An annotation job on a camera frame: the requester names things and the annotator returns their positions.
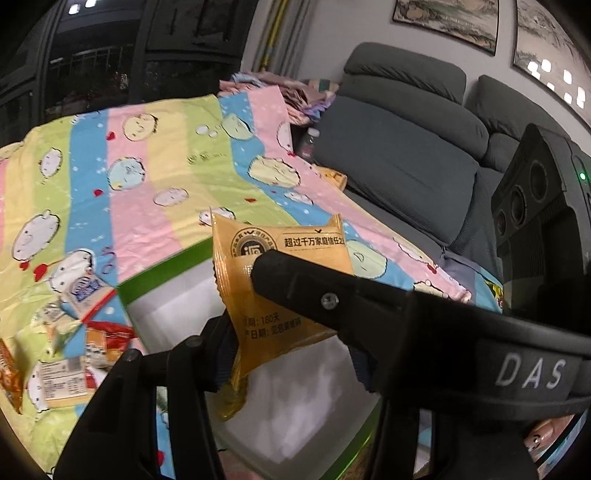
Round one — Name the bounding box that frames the red snack packet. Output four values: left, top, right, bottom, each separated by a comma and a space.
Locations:
84, 320, 136, 367

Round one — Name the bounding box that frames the pale green snack packet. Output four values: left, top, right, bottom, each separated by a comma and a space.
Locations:
31, 299, 86, 357

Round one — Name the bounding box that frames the clear bread packet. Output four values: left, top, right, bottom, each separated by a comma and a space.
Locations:
33, 354, 100, 409

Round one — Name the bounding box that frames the small framed landscape painting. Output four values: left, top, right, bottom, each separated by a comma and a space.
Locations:
392, 0, 499, 56

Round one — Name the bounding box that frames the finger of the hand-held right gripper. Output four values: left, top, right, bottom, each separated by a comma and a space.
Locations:
252, 251, 414, 398

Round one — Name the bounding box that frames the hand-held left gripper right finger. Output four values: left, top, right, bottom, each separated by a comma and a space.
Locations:
349, 344, 543, 480

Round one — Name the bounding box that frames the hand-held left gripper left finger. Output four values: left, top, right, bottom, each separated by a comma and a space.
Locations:
53, 316, 241, 480

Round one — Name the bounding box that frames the dark drink bottle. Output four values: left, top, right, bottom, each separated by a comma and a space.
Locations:
295, 128, 320, 162

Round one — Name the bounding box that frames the yellow vertical pipe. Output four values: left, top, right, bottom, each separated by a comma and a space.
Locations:
259, 0, 283, 75

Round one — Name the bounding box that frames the grey sofa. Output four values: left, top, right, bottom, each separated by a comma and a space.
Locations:
307, 42, 573, 287

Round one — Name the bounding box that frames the white box with green rim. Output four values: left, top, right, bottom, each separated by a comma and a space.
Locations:
117, 240, 384, 480

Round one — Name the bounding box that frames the orange striped snack packet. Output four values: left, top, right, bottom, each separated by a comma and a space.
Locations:
0, 339, 25, 415

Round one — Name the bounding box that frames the blue and white snack packet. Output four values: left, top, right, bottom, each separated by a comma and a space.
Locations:
65, 273, 118, 320

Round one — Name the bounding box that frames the striped cartoon printed blanket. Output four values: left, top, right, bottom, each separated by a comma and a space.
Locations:
0, 85, 578, 480

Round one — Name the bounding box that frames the yellow packet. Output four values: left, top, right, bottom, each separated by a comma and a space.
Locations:
318, 167, 348, 191

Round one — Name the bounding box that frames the dark glass window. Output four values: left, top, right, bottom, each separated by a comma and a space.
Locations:
0, 0, 259, 139

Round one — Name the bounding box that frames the pile of folded clothes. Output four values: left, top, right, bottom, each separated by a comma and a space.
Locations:
218, 70, 341, 126

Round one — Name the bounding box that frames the large framed landscape painting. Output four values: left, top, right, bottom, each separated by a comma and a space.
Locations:
512, 0, 591, 123

